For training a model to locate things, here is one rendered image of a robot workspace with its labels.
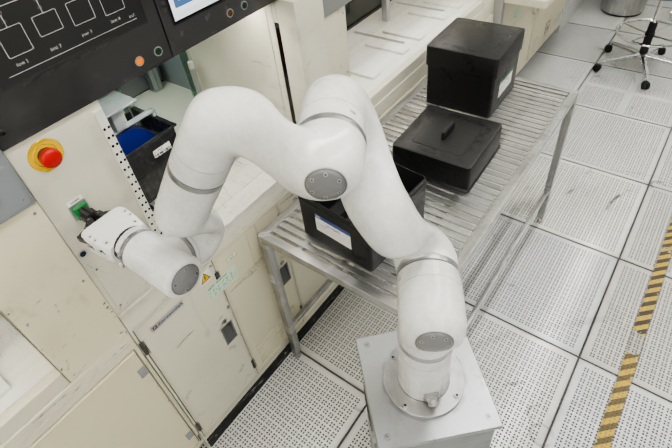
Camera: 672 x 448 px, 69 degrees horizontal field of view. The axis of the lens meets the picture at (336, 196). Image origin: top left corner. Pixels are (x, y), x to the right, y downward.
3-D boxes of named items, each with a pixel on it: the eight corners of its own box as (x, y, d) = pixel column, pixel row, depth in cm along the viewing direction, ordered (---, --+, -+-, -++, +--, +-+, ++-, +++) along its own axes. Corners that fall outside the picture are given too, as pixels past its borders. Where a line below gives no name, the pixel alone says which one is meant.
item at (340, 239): (303, 231, 155) (295, 191, 143) (358, 184, 169) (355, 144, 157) (371, 273, 140) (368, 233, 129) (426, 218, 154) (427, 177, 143)
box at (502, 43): (489, 119, 190) (498, 60, 173) (423, 102, 203) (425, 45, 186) (516, 85, 206) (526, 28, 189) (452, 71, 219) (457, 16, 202)
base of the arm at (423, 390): (476, 410, 109) (486, 369, 97) (393, 426, 108) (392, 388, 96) (449, 336, 123) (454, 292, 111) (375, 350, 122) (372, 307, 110)
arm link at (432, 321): (451, 312, 107) (460, 239, 91) (462, 395, 94) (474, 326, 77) (396, 312, 108) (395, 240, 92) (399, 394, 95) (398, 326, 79)
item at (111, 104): (137, 226, 143) (91, 139, 122) (97, 202, 153) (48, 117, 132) (198, 179, 157) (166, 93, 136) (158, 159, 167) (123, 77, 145)
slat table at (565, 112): (417, 439, 178) (423, 324, 126) (292, 356, 207) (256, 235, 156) (543, 220, 250) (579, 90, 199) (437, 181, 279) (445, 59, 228)
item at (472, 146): (467, 194, 160) (471, 163, 151) (389, 167, 174) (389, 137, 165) (501, 146, 177) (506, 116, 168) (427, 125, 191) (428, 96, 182)
